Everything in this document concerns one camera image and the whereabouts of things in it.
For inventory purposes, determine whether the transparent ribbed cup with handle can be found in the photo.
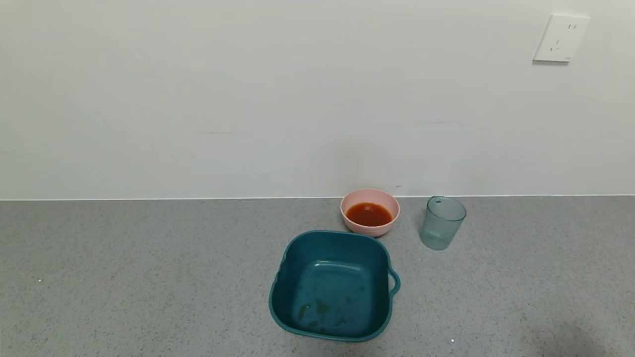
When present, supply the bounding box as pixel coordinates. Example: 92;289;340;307
420;196;467;251

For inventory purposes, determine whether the orange liquid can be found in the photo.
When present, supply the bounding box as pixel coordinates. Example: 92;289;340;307
346;202;393;228

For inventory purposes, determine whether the teal square plastic basin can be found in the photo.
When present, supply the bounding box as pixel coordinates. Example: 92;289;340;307
268;230;401;343

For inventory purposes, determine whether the white wall socket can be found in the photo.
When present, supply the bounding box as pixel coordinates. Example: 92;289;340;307
533;14;590;63

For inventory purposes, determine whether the pink round bowl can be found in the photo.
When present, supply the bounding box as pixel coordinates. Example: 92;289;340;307
340;188;400;237

